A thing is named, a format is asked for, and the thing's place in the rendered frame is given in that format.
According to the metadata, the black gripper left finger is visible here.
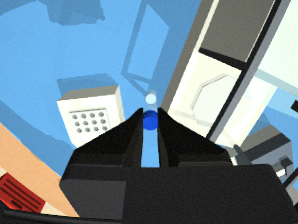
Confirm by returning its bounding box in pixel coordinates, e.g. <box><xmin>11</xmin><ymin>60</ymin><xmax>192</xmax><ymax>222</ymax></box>
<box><xmin>67</xmin><ymin>107</ymin><xmax>144</xmax><ymax>167</ymax></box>

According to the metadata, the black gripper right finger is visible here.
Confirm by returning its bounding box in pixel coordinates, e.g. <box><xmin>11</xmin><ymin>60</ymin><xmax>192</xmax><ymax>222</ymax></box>
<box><xmin>157</xmin><ymin>107</ymin><xmax>234</xmax><ymax>167</ymax></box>

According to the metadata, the blue bench mat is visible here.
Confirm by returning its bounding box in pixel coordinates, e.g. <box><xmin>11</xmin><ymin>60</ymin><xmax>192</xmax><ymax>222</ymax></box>
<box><xmin>0</xmin><ymin>0</ymin><xmax>201</xmax><ymax>177</ymax></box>

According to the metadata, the white block with rows of round holes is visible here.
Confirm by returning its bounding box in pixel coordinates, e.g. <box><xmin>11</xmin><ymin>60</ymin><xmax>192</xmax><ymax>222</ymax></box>
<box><xmin>57</xmin><ymin>85</ymin><xmax>125</xmax><ymax>148</ymax></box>

